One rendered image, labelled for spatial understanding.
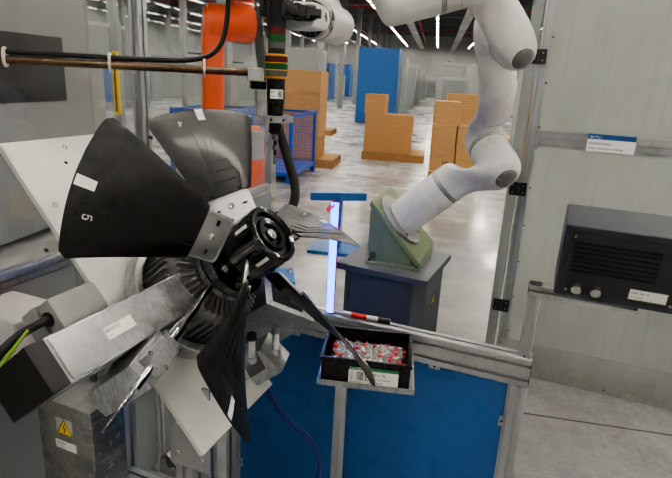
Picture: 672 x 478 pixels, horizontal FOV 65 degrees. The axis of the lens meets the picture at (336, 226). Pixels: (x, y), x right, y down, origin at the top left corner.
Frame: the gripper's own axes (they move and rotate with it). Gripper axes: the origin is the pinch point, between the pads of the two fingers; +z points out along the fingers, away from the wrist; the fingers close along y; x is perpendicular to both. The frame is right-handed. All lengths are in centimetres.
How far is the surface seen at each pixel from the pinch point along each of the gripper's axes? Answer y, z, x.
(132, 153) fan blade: 9.8, 28.6, -25.2
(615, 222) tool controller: -67, -33, -39
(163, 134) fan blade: 23.2, 5.0, -25.1
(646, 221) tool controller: -73, -35, -38
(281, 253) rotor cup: -7.4, 9.7, -44.4
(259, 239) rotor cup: -5.5, 14.8, -40.6
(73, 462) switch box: 32, 27, -93
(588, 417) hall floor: -88, -158, -162
